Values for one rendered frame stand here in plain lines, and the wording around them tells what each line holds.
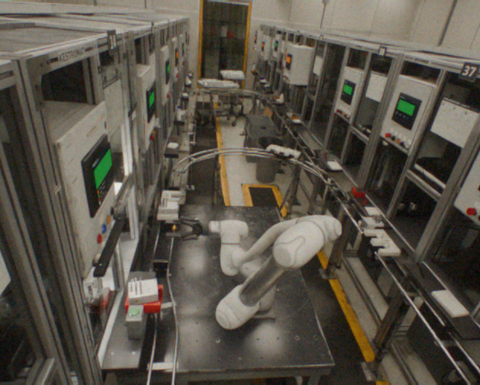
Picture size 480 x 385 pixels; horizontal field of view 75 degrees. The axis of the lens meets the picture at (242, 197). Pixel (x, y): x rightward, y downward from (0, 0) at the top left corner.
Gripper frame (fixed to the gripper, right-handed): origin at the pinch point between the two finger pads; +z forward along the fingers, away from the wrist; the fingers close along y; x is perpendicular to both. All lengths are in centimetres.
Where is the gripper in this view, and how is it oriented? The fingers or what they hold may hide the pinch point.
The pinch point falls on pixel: (171, 228)
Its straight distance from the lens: 174.2
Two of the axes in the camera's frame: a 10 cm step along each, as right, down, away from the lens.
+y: 1.0, -8.6, -5.0
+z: -9.9, -0.3, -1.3
